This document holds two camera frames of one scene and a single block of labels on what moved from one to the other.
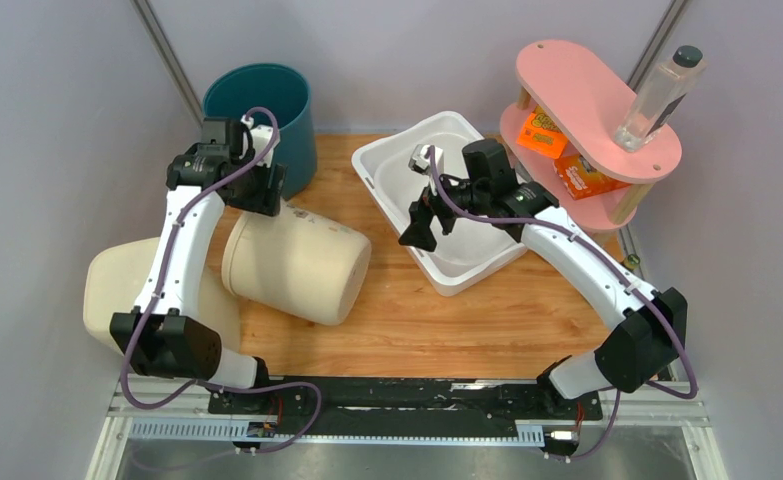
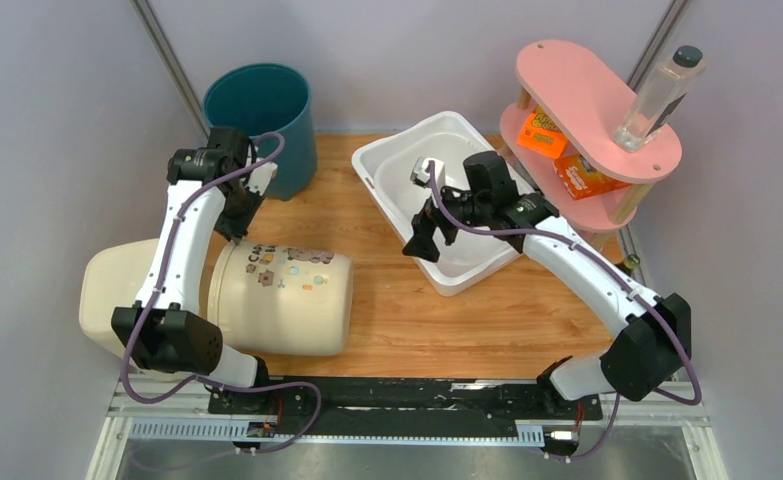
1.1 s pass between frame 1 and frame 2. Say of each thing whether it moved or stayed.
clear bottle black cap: stayed
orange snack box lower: stayed
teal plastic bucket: stayed
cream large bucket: moved
